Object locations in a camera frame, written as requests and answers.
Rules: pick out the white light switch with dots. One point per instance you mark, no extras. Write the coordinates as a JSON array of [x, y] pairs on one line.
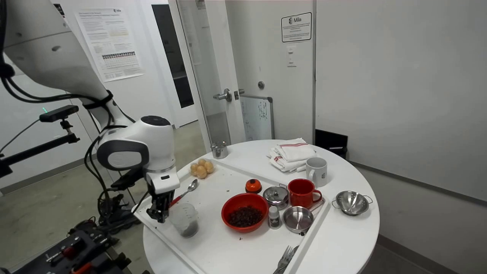
[[291, 56]]

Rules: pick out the white door with dark window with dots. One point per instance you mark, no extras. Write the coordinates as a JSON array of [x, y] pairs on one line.
[[172, 54]]

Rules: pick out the black stereo camera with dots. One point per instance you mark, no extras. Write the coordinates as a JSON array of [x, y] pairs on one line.
[[58, 112]]

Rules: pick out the small metal pot with lid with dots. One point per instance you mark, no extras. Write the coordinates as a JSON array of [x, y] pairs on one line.
[[220, 150]]

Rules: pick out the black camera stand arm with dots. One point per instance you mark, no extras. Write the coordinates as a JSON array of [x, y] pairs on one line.
[[40, 146]]

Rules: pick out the tan egg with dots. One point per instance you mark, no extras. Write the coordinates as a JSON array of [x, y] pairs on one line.
[[201, 162], [194, 169], [201, 173], [209, 166]]

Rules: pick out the orange bowl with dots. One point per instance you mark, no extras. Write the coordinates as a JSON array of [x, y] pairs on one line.
[[246, 199]]

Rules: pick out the red tomato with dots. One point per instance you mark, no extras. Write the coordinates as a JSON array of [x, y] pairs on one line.
[[253, 185]]

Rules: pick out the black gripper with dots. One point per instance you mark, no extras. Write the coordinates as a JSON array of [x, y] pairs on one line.
[[162, 199]]

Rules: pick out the white wall sign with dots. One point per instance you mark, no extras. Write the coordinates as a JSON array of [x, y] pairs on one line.
[[296, 27]]

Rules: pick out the dark beans in bowl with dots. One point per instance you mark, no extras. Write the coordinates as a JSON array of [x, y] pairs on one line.
[[246, 216]]

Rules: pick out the small glass shaker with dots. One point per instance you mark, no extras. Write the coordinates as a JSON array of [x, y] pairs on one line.
[[274, 216]]

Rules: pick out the white plastic tray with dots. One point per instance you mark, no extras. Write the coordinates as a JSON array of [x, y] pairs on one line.
[[214, 248]]

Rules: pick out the small metal strainer cup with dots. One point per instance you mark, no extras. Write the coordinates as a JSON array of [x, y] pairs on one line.
[[276, 194]]

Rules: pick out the black red tool case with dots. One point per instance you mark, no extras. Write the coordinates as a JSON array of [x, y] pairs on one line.
[[77, 251]]

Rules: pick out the clear plastic jar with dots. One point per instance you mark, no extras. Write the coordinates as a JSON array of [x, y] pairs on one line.
[[185, 217]]

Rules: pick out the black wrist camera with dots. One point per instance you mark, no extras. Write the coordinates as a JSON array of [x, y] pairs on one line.
[[127, 178]]

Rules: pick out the white mug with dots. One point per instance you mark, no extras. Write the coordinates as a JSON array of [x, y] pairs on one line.
[[316, 169]]

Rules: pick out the white red-striped cloth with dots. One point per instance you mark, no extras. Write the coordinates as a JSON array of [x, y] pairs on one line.
[[291, 153]]

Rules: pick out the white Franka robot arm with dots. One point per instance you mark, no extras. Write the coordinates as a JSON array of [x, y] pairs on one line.
[[51, 45]]

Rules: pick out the dark beans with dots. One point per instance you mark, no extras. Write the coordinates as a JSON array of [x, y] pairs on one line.
[[246, 216], [191, 228]]

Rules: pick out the small black-framed whiteboard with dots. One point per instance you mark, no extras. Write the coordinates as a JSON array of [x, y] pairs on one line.
[[256, 118]]

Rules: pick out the red mug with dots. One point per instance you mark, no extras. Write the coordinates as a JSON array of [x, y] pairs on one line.
[[299, 194]]

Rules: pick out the silver door latch plate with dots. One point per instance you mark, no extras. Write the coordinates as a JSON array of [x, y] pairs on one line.
[[238, 94]]

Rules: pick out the black box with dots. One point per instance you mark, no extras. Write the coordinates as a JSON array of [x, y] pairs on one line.
[[331, 141]]

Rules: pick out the white paper wall poster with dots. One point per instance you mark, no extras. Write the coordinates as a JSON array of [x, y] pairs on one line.
[[109, 45]]

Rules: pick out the small metal bowl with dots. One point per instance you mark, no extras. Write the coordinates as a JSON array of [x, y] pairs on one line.
[[297, 219]]

